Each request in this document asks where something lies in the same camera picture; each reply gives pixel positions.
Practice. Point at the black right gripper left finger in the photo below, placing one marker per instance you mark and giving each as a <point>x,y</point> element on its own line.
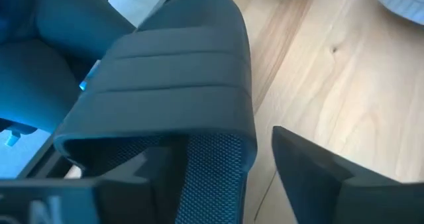
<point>142,191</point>

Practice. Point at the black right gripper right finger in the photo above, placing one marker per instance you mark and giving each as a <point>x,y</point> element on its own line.
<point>308,184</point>

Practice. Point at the black slide sandal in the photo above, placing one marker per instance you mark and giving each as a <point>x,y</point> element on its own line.
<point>172,78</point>

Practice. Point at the grey slide sandal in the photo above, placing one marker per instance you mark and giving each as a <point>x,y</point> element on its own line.
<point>404,2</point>

